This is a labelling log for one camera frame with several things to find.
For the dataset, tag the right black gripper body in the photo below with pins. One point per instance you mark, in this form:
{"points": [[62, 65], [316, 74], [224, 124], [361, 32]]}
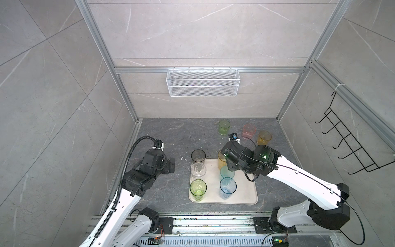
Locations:
{"points": [[235, 167]]}

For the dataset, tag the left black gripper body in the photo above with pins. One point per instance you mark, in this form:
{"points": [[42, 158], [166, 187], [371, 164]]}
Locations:
{"points": [[164, 168]]}

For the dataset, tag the tall amber tumbler glass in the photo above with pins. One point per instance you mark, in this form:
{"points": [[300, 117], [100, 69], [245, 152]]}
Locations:
{"points": [[221, 160]]}

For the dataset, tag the teal textured cup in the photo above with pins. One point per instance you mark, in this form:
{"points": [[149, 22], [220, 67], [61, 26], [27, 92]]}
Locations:
{"points": [[226, 173]]}

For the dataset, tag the blue tumbler glass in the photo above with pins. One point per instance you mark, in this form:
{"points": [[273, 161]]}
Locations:
{"points": [[228, 187]]}

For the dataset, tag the pink glass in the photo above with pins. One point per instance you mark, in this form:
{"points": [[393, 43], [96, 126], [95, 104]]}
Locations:
{"points": [[249, 131]]}

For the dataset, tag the short yellow glass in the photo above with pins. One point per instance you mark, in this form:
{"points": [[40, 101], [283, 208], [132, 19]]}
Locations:
{"points": [[264, 137]]}

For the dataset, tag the small green glass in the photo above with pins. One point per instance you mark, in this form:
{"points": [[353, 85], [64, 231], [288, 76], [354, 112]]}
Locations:
{"points": [[224, 126]]}

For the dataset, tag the dark grey tumbler glass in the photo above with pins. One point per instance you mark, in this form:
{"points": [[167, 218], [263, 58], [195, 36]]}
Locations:
{"points": [[198, 156]]}

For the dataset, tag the clear tumbler glass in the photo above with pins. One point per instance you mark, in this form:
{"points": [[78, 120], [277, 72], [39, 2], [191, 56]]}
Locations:
{"points": [[198, 170]]}

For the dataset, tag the beige plastic tray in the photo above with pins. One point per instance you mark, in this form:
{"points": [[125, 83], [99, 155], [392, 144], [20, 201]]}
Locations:
{"points": [[246, 192]]}

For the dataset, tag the tall green tumbler glass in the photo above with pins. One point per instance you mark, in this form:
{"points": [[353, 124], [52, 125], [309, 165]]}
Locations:
{"points": [[198, 188]]}

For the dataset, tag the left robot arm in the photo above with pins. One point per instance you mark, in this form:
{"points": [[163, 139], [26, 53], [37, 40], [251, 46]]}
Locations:
{"points": [[136, 182]]}

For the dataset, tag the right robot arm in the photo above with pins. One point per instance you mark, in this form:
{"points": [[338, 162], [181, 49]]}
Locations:
{"points": [[325, 204]]}

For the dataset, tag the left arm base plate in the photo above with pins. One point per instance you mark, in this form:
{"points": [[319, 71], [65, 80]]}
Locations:
{"points": [[163, 225]]}

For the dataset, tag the aluminium mounting rail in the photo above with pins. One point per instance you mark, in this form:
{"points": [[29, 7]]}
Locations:
{"points": [[222, 224]]}

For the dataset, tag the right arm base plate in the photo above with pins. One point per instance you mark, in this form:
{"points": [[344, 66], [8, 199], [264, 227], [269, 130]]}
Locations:
{"points": [[262, 225]]}

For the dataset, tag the white wire mesh basket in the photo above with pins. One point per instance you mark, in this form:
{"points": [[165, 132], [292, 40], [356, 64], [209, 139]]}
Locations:
{"points": [[203, 82]]}

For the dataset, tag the black wire hook rack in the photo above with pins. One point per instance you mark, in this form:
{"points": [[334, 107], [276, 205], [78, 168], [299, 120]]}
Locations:
{"points": [[349, 140]]}

